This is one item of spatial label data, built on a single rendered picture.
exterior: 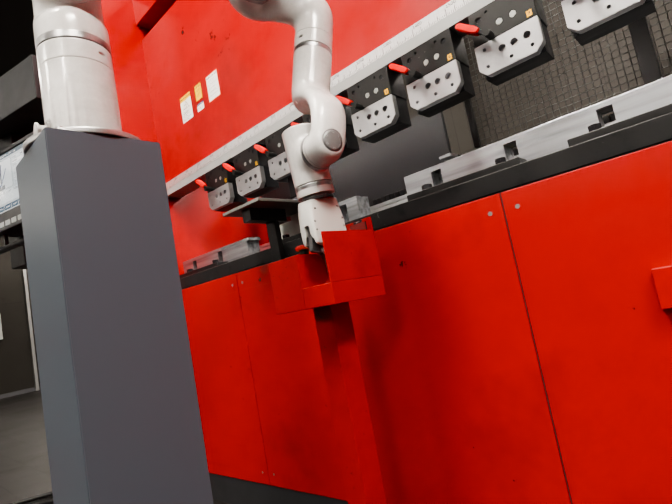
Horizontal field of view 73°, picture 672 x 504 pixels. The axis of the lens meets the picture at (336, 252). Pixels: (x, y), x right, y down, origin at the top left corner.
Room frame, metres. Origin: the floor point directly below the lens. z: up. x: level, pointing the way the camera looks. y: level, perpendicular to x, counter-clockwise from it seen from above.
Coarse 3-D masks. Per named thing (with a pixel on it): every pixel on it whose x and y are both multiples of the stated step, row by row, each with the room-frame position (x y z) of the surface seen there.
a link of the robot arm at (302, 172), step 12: (288, 132) 0.93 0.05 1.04; (300, 132) 0.92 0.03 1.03; (288, 144) 0.94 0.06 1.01; (300, 144) 0.92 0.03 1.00; (288, 156) 0.95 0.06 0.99; (300, 156) 0.92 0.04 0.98; (300, 168) 0.93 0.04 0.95; (312, 168) 0.92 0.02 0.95; (324, 168) 0.93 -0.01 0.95; (300, 180) 0.94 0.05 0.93; (312, 180) 0.93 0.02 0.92
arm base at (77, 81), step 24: (48, 48) 0.71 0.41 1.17; (72, 48) 0.71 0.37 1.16; (96, 48) 0.74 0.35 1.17; (48, 72) 0.71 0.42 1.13; (72, 72) 0.71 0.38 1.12; (96, 72) 0.73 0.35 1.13; (48, 96) 0.71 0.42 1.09; (72, 96) 0.71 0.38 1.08; (96, 96) 0.73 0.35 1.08; (48, 120) 0.72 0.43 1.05; (72, 120) 0.71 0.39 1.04; (96, 120) 0.72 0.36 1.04; (120, 120) 0.78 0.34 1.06; (24, 144) 0.70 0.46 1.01
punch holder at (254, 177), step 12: (240, 156) 1.67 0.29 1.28; (252, 156) 1.63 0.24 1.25; (264, 156) 1.63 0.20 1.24; (240, 168) 1.68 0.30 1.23; (252, 168) 1.64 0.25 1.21; (264, 168) 1.63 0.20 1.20; (240, 180) 1.68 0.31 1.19; (252, 180) 1.64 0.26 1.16; (264, 180) 1.62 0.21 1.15; (240, 192) 1.69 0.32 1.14; (252, 192) 1.67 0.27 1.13; (264, 192) 1.70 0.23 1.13
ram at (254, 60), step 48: (192, 0) 1.77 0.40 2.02; (336, 0) 1.29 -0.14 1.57; (384, 0) 1.19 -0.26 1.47; (432, 0) 1.10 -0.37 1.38; (480, 0) 1.02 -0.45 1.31; (144, 48) 2.06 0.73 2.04; (192, 48) 1.80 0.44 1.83; (240, 48) 1.61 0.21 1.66; (288, 48) 1.45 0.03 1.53; (336, 48) 1.32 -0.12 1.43; (192, 96) 1.84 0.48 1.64; (240, 96) 1.64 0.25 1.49; (288, 96) 1.47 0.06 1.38; (192, 144) 1.88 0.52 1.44; (240, 144) 1.67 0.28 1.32
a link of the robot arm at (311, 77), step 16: (304, 48) 0.96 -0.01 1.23; (320, 48) 0.96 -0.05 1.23; (304, 64) 0.95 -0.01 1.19; (320, 64) 0.96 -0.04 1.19; (304, 80) 0.95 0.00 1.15; (320, 80) 0.95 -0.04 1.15; (304, 96) 0.91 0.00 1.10; (320, 96) 0.89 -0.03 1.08; (304, 112) 0.99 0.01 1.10; (320, 112) 0.87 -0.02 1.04; (336, 112) 0.88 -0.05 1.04; (320, 128) 0.87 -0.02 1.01; (336, 128) 0.88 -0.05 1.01; (304, 144) 0.90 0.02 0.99; (320, 144) 0.86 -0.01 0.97; (336, 144) 0.88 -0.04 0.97; (320, 160) 0.89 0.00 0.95; (336, 160) 0.90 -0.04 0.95
